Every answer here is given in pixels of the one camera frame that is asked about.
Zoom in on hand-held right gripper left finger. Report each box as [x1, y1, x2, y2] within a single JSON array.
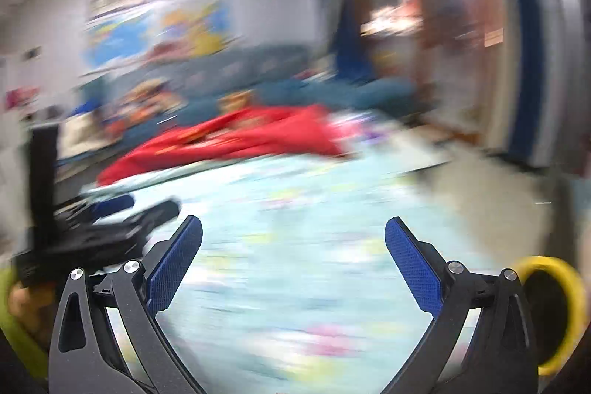
[[48, 215, 204, 394]]

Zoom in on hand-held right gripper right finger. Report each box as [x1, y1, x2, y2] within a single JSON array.
[[379, 216, 539, 394]]

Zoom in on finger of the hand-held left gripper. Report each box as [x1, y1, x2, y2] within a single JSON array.
[[121, 199, 182, 234], [88, 195, 136, 222]]

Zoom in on yellow-rimmed trash bin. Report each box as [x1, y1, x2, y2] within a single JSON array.
[[512, 256, 585, 377]]

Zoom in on person's left hand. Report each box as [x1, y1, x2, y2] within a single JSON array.
[[8, 283, 61, 351]]

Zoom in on colourful patterned clothes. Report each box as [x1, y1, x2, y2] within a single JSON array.
[[111, 80, 186, 133]]

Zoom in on cartoon cat printed blanket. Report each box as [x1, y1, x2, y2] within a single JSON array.
[[78, 149, 509, 394]]

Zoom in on white coffee table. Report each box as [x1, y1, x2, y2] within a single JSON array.
[[365, 121, 454, 174]]

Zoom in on red cloth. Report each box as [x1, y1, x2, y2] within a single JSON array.
[[97, 105, 348, 187]]

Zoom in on golden box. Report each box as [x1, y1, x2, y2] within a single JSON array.
[[217, 92, 256, 114]]

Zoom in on blue-grey sofa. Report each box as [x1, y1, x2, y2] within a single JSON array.
[[69, 45, 416, 155]]

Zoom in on yellow pillow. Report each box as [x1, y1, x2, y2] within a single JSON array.
[[194, 29, 232, 56]]

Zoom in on wooden sliding glass door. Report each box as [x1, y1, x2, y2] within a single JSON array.
[[344, 0, 500, 142]]

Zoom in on blue and beige curtain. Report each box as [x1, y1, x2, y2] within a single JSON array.
[[318, 0, 370, 81], [489, 0, 583, 174]]

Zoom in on world wall map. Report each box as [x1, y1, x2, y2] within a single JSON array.
[[83, 19, 154, 70]]

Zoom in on country wall map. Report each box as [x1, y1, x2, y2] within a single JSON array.
[[152, 1, 237, 59]]

